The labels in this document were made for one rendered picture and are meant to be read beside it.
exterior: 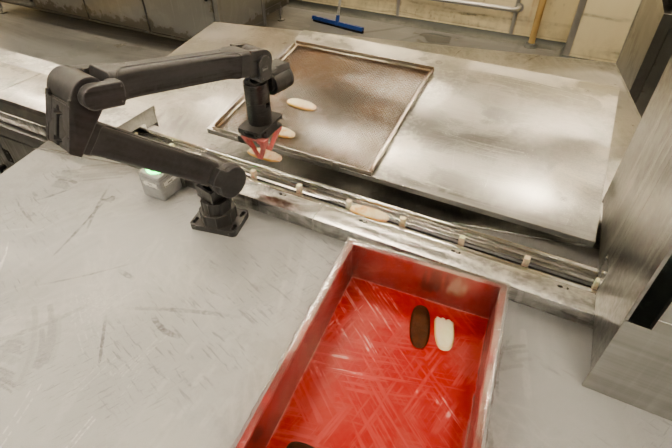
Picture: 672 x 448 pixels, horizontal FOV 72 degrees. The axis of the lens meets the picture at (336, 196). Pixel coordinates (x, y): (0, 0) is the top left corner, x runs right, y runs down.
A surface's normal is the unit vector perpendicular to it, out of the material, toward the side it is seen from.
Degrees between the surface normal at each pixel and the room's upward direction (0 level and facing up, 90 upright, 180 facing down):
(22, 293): 0
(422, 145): 10
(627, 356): 90
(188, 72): 87
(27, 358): 0
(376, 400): 0
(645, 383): 90
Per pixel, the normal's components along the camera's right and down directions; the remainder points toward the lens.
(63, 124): -0.58, 0.19
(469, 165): -0.07, -0.66
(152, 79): 0.80, 0.34
